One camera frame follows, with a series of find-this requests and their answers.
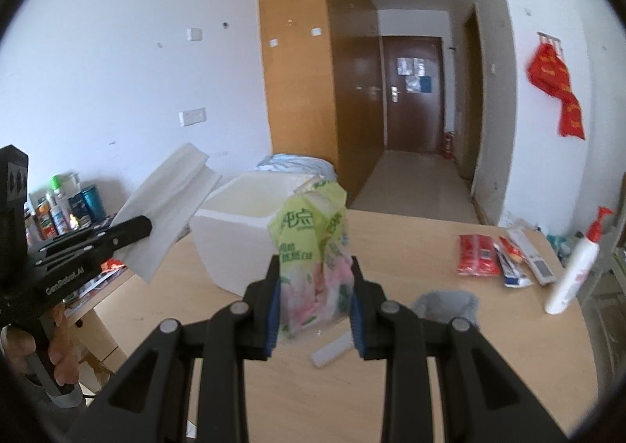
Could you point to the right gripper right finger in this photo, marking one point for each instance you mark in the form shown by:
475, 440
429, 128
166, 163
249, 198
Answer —
446, 368

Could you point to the white remote control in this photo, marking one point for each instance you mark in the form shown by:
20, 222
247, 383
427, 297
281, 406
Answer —
542, 272

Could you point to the white lotion pump bottle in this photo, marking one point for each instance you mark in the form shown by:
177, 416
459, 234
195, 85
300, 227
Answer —
579, 265

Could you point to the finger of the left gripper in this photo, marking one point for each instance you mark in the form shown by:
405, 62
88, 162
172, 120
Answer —
85, 250

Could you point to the white styrofoam box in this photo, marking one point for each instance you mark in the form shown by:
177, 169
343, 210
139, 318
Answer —
230, 230

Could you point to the white foam strip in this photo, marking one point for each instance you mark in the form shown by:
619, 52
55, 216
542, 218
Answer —
337, 348

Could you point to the wall coat hook rack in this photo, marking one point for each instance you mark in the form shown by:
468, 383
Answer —
550, 39

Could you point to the red fire extinguisher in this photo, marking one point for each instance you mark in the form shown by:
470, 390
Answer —
448, 145

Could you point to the wooden wardrobe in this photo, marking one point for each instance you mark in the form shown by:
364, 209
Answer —
323, 83

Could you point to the blue white toothpaste tube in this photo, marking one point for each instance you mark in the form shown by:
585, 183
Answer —
514, 277

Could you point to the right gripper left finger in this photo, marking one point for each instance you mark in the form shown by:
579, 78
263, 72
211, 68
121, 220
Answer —
148, 399

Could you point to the white wall socket plate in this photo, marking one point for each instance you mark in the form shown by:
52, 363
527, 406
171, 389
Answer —
192, 116

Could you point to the light blue covered bundle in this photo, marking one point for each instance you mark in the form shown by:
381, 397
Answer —
298, 164

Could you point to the green pink tissue pack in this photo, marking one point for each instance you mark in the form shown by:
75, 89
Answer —
310, 233

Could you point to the red orange snack packet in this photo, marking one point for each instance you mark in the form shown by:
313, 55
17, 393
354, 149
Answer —
111, 266

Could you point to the red snack sachet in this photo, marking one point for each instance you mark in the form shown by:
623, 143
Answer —
512, 250

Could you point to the red wet wipes pack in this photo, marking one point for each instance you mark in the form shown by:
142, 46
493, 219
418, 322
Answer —
477, 256

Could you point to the red hanging bags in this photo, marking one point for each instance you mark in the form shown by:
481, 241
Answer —
548, 72

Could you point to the teal canister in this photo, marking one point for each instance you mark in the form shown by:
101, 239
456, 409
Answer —
94, 203

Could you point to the dark brown entrance door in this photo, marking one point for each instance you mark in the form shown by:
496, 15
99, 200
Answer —
414, 79

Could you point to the grey cloth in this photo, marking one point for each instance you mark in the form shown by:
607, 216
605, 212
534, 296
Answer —
444, 306

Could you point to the white tissue paper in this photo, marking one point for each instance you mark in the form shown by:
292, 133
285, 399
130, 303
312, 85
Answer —
169, 197

